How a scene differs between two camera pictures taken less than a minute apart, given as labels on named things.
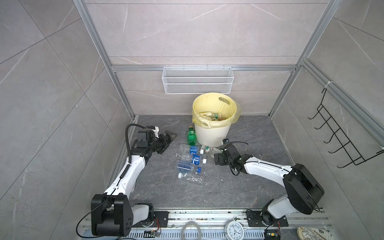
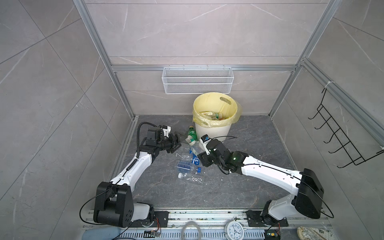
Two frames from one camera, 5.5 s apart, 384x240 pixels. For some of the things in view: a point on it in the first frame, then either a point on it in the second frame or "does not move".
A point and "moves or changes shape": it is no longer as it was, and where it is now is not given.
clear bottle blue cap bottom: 185,166 does not move
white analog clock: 234,230 does not move
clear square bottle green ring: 213,150 moves or changes shape
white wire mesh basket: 197,80 does not move
